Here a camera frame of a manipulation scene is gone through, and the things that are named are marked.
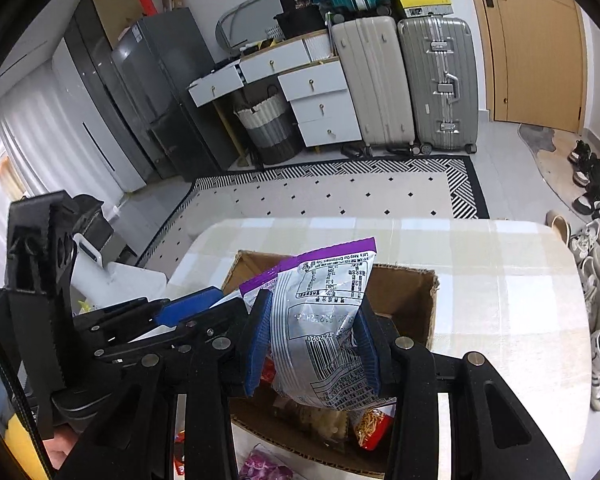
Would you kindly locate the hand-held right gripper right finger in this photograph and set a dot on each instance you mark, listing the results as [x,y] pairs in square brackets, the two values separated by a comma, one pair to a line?
[367,355]

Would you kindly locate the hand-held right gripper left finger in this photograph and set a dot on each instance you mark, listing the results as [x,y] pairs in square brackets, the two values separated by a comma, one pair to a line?
[260,340]

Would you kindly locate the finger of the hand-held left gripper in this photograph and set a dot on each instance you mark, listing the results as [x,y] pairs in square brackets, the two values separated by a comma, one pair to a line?
[190,305]
[200,329]

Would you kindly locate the purple silver snack packet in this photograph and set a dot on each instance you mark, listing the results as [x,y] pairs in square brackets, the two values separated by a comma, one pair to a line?
[320,310]

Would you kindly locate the brown cardboard box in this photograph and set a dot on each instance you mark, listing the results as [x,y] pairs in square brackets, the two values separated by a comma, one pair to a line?
[410,300]

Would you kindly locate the orange noodle snack packet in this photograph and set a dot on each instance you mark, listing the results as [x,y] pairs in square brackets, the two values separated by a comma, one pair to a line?
[370,425]

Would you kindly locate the white kitchen appliance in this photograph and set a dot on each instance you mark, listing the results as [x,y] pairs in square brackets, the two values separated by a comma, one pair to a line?
[87,270]

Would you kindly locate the white side table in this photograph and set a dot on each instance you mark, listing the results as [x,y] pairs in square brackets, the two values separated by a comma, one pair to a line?
[135,280]

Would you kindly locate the dark cloth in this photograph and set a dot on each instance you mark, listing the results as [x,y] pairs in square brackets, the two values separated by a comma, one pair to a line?
[92,225]

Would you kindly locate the white curtain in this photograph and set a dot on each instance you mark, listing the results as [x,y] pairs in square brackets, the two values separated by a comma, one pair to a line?
[15,160]

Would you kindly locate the woven laundry basket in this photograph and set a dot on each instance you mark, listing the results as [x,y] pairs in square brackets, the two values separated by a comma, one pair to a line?
[270,125]

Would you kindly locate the grey refrigerator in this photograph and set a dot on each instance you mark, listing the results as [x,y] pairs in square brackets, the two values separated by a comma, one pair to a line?
[175,90]

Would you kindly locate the dark glass cabinet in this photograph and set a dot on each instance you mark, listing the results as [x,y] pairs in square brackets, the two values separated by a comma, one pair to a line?
[95,70]

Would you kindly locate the white drawer desk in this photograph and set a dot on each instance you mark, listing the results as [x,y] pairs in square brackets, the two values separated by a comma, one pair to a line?
[315,90]

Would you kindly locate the pile of shoes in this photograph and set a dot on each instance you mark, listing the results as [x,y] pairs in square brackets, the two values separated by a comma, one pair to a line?
[597,250]

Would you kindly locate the beige round doormat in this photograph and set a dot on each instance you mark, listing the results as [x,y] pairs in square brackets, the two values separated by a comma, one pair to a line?
[555,172]

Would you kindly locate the beige suitcase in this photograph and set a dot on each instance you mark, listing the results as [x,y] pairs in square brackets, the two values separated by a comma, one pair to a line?
[375,85]

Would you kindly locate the grey doormat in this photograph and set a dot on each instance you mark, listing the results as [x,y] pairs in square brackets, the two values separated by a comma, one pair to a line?
[535,137]

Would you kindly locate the small white basket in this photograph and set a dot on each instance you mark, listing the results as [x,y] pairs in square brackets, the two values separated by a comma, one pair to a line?
[274,34]

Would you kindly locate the silver suitcase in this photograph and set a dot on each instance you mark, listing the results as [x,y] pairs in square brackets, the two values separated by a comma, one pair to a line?
[437,80]

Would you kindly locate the grey folding tub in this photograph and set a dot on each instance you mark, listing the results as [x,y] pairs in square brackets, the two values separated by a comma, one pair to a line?
[240,20]

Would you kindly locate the black storage bin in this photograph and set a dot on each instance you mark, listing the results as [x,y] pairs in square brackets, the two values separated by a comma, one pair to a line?
[300,22]

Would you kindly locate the red paper bag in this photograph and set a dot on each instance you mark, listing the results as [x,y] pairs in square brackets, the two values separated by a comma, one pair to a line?
[147,2]

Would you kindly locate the wooden door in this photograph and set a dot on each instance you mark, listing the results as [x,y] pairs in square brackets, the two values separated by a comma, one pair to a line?
[535,50]

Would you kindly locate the yellow black shoe box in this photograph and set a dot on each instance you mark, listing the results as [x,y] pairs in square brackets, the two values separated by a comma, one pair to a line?
[425,6]

